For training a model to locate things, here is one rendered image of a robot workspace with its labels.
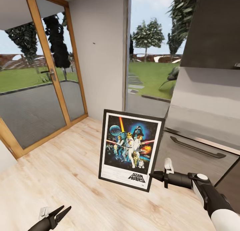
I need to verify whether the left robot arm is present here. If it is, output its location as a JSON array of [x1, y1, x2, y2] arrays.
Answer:
[[28, 205, 72, 231]]

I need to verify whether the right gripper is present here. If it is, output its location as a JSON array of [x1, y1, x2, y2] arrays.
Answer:
[[149, 169, 182, 189]]

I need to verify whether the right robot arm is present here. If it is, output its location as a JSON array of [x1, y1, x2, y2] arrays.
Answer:
[[149, 158, 240, 231]]

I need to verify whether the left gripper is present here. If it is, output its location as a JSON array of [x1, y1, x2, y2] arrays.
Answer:
[[31, 205, 72, 231]]

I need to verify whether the poster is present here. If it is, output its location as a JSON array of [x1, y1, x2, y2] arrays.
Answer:
[[98, 109, 166, 193]]

